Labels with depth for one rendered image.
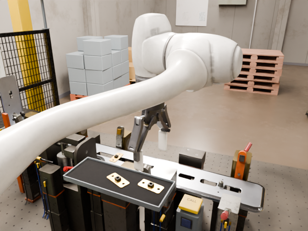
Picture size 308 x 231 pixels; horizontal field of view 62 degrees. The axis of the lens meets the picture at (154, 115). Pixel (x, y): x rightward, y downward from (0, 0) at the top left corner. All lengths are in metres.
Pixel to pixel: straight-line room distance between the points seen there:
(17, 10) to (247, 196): 1.89
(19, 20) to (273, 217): 2.06
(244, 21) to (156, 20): 9.00
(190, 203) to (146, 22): 0.53
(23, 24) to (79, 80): 3.03
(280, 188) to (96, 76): 3.83
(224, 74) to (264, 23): 9.08
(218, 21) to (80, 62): 5.91
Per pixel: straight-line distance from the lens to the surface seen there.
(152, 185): 0.88
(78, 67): 5.06
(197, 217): 0.83
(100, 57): 4.77
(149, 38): 0.65
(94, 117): 0.49
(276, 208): 1.64
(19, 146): 0.48
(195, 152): 1.35
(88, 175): 0.96
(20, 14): 2.19
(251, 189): 1.21
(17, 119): 1.44
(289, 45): 9.74
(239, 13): 9.63
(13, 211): 1.65
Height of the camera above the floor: 1.71
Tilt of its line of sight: 23 degrees down
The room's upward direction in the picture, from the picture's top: straight up
